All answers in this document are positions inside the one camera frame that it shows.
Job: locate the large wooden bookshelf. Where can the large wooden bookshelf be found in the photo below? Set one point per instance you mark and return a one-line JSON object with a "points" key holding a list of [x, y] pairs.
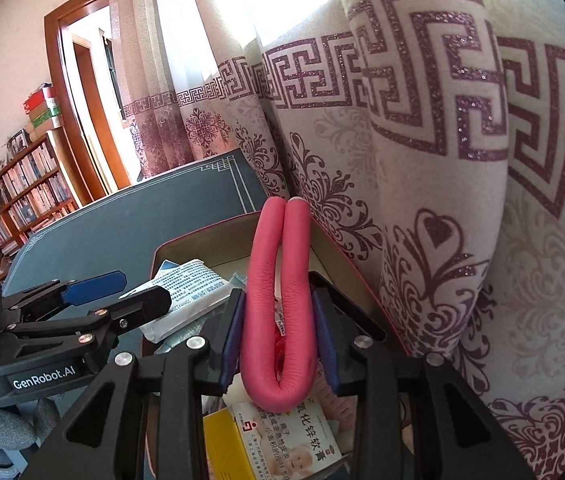
{"points": [[32, 185]]}

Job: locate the red cardboard box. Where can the red cardboard box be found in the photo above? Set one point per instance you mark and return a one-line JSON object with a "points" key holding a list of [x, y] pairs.
{"points": [[197, 245]]}

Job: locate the patterned pink curtain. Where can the patterned pink curtain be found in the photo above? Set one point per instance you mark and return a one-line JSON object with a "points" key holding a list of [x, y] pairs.
{"points": [[412, 160]]}

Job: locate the white text-printed packet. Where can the white text-printed packet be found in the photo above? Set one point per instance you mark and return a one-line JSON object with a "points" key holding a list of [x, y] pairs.
{"points": [[182, 285]]}

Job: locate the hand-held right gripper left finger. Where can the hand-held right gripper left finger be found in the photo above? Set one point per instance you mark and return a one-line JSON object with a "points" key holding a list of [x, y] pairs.
{"points": [[232, 350]]}

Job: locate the pink foam bendy curler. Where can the pink foam bendy curler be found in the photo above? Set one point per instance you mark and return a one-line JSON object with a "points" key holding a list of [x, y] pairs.
{"points": [[267, 310]]}

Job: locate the yellow white ointment box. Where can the yellow white ointment box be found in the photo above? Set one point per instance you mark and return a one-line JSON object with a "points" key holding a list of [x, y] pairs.
{"points": [[272, 440]]}

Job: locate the wooden door frame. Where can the wooden door frame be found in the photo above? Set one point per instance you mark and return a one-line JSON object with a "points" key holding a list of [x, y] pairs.
{"points": [[62, 85]]}

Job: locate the stacked boxes on bookshelf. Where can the stacked boxes on bookshelf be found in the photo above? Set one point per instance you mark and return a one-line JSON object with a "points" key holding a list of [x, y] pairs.
{"points": [[42, 107]]}

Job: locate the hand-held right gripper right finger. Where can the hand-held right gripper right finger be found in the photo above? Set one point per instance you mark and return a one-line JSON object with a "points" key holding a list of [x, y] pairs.
{"points": [[327, 350]]}

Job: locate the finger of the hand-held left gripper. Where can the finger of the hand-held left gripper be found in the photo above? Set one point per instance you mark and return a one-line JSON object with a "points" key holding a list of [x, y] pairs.
{"points": [[92, 285], [132, 310]]}

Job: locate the person's left hand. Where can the person's left hand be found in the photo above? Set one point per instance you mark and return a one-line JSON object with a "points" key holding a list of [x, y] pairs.
{"points": [[2, 425]]}

